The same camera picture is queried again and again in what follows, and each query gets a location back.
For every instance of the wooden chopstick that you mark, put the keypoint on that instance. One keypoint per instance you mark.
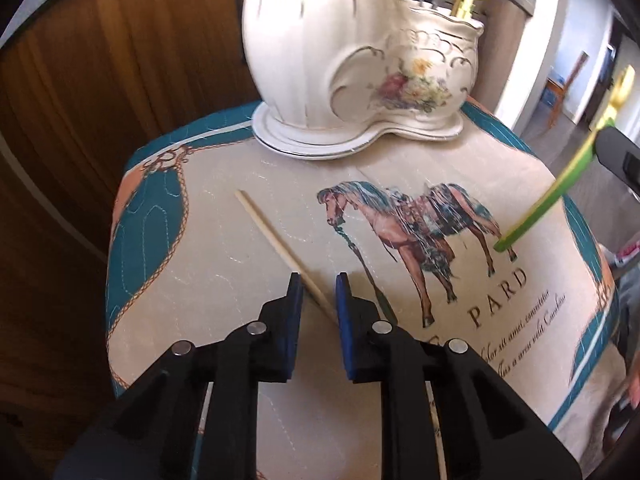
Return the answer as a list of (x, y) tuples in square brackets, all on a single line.
[(280, 245)]

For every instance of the wooden cabinet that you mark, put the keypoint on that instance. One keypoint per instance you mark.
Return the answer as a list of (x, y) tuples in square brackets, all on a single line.
[(100, 110)]

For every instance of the cream floral ceramic utensil holder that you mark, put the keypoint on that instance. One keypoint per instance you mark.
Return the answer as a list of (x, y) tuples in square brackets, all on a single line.
[(300, 60)]

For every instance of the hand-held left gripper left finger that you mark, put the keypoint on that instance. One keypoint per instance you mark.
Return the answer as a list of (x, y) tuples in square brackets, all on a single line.
[(295, 325)]

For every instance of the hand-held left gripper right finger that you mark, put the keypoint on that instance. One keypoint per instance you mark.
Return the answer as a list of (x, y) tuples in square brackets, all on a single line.
[(345, 330)]

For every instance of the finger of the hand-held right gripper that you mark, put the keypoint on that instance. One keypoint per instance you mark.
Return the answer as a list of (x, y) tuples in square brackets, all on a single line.
[(617, 152)]

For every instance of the horse print cloth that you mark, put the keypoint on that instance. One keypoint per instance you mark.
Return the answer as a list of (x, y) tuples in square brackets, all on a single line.
[(200, 260)]

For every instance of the wooden chair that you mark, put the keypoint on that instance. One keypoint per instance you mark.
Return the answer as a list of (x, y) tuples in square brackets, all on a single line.
[(565, 85)]

